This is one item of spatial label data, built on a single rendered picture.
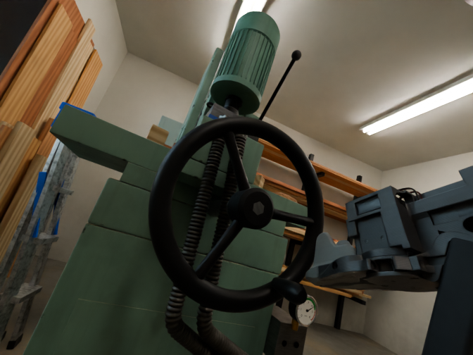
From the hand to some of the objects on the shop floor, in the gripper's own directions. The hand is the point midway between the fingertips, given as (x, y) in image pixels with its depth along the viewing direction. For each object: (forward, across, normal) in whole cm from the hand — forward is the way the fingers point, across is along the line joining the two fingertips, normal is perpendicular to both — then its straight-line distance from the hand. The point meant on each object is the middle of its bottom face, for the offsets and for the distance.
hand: (314, 282), depth 29 cm
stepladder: (+133, +64, +31) cm, 150 cm away
